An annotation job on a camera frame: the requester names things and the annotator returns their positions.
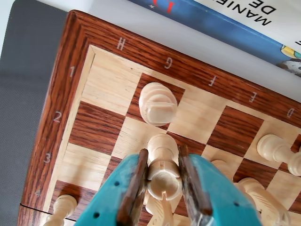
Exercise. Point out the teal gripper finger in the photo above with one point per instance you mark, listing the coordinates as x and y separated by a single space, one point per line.
221 195
110 193

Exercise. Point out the light wooden rook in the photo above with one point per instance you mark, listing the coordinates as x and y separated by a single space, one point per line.
164 183

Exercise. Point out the light wooden king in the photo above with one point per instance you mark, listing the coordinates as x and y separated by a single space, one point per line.
157 110

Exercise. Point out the light wooden bishop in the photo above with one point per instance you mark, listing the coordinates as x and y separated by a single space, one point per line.
221 168

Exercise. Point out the light wooden pawn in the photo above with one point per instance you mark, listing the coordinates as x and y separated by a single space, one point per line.
64 202

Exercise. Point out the light wooden queen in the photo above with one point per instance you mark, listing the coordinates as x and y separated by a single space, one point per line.
270 147

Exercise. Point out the wooden folding chessboard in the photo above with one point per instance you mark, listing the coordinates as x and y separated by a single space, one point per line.
98 122

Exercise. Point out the gray mesh mat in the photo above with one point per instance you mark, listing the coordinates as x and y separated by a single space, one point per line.
21 94

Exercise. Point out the blue and white book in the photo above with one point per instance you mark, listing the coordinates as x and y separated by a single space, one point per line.
223 23

